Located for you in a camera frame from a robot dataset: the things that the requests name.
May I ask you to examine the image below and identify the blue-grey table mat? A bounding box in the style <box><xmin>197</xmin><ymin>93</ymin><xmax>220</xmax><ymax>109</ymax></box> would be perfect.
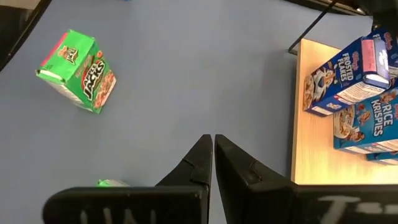
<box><xmin>0</xmin><ymin>0</ymin><xmax>374</xmax><ymax>224</ymax></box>

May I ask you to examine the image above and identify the Apple Jacks cereal box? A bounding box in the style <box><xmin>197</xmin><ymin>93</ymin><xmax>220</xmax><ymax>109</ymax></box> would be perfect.
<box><xmin>35</xmin><ymin>29</ymin><xmax>118</xmax><ymax>114</ymax></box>
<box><xmin>96</xmin><ymin>179</ymin><xmax>130</xmax><ymax>188</ymax></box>

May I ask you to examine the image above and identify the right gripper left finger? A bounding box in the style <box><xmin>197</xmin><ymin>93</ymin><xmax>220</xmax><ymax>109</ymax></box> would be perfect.
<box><xmin>42</xmin><ymin>134</ymin><xmax>214</xmax><ymax>224</ymax></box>

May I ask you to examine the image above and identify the Rice Krispies cereal box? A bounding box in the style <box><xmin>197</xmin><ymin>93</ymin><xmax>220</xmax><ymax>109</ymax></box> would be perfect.
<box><xmin>332</xmin><ymin>86</ymin><xmax>398</xmax><ymax>155</ymax></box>

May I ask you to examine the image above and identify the black metal table frame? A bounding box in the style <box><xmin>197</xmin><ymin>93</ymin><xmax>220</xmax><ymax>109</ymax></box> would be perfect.
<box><xmin>0</xmin><ymin>0</ymin><xmax>53</xmax><ymax>72</ymax></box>

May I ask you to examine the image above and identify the Frosted Flakes cereal box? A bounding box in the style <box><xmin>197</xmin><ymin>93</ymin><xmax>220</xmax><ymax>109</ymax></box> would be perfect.
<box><xmin>363</xmin><ymin>27</ymin><xmax>398</xmax><ymax>80</ymax></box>
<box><xmin>303</xmin><ymin>36</ymin><xmax>392</xmax><ymax>118</ymax></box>

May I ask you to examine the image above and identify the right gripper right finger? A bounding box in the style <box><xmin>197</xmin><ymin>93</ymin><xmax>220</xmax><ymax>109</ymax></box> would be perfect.
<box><xmin>214</xmin><ymin>134</ymin><xmax>398</xmax><ymax>224</ymax></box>

